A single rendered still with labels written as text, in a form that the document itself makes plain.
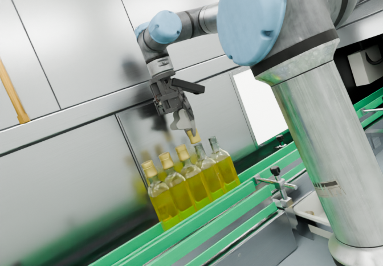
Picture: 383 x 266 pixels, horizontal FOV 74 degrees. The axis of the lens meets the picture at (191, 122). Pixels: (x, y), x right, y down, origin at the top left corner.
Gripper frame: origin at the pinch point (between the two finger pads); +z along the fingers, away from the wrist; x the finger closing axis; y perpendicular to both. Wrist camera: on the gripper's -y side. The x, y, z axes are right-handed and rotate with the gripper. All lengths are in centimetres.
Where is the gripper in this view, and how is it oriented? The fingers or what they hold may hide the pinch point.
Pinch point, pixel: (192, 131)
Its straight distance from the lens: 81.4
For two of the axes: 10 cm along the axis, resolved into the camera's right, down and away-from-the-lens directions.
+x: 4.1, -0.5, -9.1
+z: 3.6, 9.3, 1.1
